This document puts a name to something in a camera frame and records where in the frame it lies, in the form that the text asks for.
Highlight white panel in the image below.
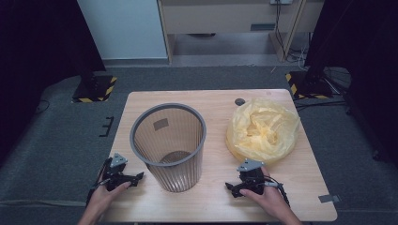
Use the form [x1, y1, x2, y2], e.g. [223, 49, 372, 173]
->
[77, 0, 169, 60]

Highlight black bracket on floor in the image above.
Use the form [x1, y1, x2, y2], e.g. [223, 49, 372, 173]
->
[99, 116, 115, 138]

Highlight grey tape strip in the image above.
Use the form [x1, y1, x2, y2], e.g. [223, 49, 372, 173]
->
[318, 194, 342, 203]

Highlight person's left hand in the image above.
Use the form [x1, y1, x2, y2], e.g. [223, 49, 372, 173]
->
[88, 181, 131, 217]

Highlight person's right hand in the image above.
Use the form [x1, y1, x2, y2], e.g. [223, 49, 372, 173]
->
[238, 167, 292, 219]

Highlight hanging black desk cables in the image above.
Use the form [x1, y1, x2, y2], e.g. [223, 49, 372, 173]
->
[274, 0, 310, 71]

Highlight black curtain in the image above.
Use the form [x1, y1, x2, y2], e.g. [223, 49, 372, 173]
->
[304, 0, 398, 165]
[0, 0, 106, 165]

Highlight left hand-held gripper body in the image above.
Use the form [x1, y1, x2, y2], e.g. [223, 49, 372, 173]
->
[99, 152, 130, 192]

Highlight black stand base hazard stripes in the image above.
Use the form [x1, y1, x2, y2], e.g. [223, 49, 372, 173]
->
[284, 70, 333, 100]
[71, 73, 118, 103]

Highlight yellow plastic trash bag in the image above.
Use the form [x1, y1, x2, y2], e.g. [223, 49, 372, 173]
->
[225, 97, 300, 165]

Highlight thin black floor cable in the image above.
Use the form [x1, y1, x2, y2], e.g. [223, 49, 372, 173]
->
[35, 99, 51, 114]

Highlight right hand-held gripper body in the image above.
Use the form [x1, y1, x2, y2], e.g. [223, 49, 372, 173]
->
[237, 157, 267, 196]

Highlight light wooden desk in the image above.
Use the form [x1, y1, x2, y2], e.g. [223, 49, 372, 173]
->
[157, 0, 326, 64]

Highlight translucent ribbed trash bin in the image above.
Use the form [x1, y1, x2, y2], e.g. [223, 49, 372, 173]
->
[130, 102, 207, 193]

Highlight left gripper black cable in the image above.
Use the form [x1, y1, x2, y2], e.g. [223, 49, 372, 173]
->
[85, 158, 111, 207]

